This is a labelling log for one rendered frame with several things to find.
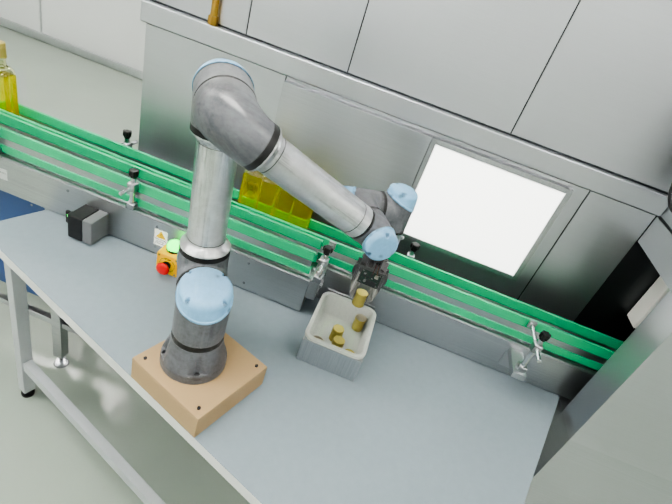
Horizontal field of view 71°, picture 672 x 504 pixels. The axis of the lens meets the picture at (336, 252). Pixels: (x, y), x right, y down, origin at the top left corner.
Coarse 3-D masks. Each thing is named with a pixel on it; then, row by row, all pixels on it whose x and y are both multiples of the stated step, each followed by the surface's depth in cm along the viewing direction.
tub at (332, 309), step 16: (320, 304) 136; (336, 304) 143; (352, 304) 141; (320, 320) 141; (336, 320) 143; (352, 320) 144; (368, 320) 141; (320, 336) 136; (352, 336) 140; (368, 336) 131
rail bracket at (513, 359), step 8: (536, 336) 134; (544, 336) 126; (536, 344) 129; (512, 352) 141; (520, 352) 142; (536, 352) 128; (504, 360) 145; (512, 360) 138; (520, 360) 139; (528, 360) 132; (536, 360) 126; (512, 368) 135; (520, 368) 134; (512, 376) 135; (520, 376) 134
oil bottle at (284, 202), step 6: (282, 192) 140; (276, 198) 142; (282, 198) 141; (288, 198) 140; (294, 198) 140; (276, 204) 142; (282, 204) 142; (288, 204) 141; (276, 210) 143; (282, 210) 143; (288, 210) 142; (276, 216) 145; (282, 216) 144; (288, 216) 144
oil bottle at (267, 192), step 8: (264, 176) 139; (264, 184) 140; (272, 184) 139; (264, 192) 141; (272, 192) 140; (256, 200) 143; (264, 200) 142; (272, 200) 142; (256, 208) 144; (264, 208) 144; (272, 208) 144
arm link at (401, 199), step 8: (392, 184) 112; (400, 184) 113; (392, 192) 110; (400, 192) 109; (408, 192) 110; (416, 192) 112; (392, 200) 110; (400, 200) 109; (408, 200) 109; (416, 200) 111; (392, 208) 110; (400, 208) 110; (408, 208) 110; (392, 216) 111; (400, 216) 111; (408, 216) 112; (392, 224) 113; (400, 224) 113; (400, 232) 115
